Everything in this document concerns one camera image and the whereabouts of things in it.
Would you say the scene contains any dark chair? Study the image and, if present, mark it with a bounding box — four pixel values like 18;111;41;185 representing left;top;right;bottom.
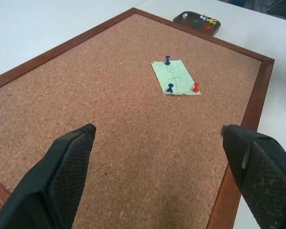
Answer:
266;0;286;18

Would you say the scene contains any brown tray of pushpins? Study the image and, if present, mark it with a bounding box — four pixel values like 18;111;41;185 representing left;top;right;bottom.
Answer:
173;10;222;37

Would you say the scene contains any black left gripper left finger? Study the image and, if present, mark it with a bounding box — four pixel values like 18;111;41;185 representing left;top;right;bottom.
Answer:
0;123;97;229

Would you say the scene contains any wood-framed cork board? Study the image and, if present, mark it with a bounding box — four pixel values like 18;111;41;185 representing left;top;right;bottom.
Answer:
0;7;275;229

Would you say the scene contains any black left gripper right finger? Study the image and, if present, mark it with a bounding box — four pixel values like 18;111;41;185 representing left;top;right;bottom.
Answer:
220;124;286;229

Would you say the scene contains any pale green paper note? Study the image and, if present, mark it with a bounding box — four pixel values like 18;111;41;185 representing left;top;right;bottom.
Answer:
151;60;202;96

